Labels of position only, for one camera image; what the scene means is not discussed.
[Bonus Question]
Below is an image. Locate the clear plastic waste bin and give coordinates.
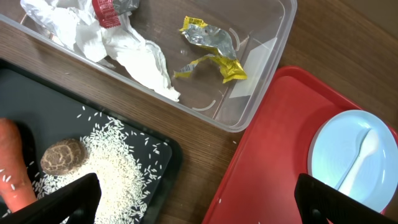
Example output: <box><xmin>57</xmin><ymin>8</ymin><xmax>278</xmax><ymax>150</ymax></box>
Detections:
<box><xmin>1</xmin><ymin>0</ymin><xmax>297</xmax><ymax>132</ymax></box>

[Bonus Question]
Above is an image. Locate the large light blue plate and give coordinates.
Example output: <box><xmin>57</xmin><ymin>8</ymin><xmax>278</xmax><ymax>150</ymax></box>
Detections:
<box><xmin>307</xmin><ymin>110</ymin><xmax>397</xmax><ymax>212</ymax></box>

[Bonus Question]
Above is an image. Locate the white rice pile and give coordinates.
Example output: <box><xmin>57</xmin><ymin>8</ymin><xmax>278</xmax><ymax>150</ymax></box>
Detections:
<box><xmin>1</xmin><ymin>105</ymin><xmax>170</xmax><ymax>224</ymax></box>

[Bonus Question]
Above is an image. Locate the red plastic tray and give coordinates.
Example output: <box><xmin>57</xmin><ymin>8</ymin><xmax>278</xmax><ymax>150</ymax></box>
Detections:
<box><xmin>201</xmin><ymin>65</ymin><xmax>398</xmax><ymax>224</ymax></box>

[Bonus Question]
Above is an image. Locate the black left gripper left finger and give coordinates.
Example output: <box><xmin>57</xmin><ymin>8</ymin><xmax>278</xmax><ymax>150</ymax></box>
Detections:
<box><xmin>1</xmin><ymin>173</ymin><xmax>101</xmax><ymax>224</ymax></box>

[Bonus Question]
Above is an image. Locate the red foil wrapper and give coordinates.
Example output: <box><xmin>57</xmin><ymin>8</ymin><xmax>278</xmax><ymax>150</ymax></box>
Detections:
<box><xmin>91</xmin><ymin>0</ymin><xmax>140</xmax><ymax>29</ymax></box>

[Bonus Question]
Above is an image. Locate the black rectangular tray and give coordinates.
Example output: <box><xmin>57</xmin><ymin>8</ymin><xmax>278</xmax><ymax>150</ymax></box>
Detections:
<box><xmin>1</xmin><ymin>61</ymin><xmax>183</xmax><ymax>224</ymax></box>

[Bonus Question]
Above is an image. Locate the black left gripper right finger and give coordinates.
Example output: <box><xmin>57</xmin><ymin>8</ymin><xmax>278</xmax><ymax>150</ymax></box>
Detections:
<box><xmin>294</xmin><ymin>173</ymin><xmax>397</xmax><ymax>224</ymax></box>

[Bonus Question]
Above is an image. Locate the yellow foil wrapper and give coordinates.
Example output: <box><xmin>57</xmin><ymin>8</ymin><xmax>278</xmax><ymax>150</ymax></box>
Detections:
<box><xmin>174</xmin><ymin>16</ymin><xmax>248</xmax><ymax>83</ymax></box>

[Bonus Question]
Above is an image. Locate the white plastic spoon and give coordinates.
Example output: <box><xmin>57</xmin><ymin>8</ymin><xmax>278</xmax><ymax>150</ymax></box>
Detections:
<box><xmin>338</xmin><ymin>129</ymin><xmax>379</xmax><ymax>195</ymax></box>

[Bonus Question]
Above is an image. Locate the brown walnut shell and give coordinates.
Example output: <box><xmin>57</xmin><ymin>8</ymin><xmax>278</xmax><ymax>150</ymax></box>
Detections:
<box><xmin>40</xmin><ymin>139</ymin><xmax>88</xmax><ymax>176</ymax></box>

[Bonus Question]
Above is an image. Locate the crumpled white tissue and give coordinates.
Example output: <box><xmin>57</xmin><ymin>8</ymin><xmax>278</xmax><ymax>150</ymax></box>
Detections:
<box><xmin>20</xmin><ymin>0</ymin><xmax>180</xmax><ymax>101</ymax></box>

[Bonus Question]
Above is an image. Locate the orange carrot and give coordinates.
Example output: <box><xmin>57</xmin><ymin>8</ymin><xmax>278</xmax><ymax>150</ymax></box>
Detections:
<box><xmin>1</xmin><ymin>118</ymin><xmax>37</xmax><ymax>213</ymax></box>

